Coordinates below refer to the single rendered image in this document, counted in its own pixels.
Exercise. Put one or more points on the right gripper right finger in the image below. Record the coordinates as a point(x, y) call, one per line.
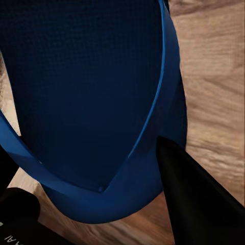
point(201, 211)

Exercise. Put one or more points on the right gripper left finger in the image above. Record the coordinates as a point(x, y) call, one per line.
point(8, 169)

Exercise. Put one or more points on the sandal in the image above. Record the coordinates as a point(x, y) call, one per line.
point(94, 83)

